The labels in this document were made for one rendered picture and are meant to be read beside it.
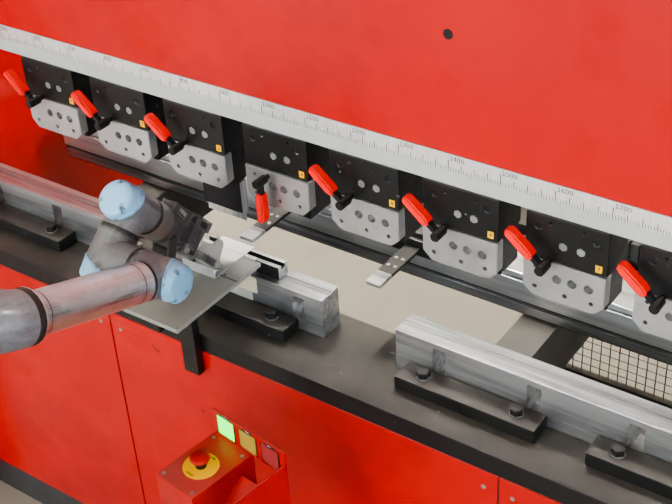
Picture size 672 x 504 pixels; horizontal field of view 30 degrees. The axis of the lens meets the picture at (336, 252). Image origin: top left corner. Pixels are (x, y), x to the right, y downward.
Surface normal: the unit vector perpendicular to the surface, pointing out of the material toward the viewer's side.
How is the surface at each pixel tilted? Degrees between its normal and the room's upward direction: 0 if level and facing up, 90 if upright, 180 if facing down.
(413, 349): 90
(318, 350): 0
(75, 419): 90
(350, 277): 0
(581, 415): 90
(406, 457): 90
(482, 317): 0
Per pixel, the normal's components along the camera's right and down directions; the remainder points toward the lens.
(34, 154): 0.82, 0.29
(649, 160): -0.57, 0.49
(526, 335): -0.05, -0.82
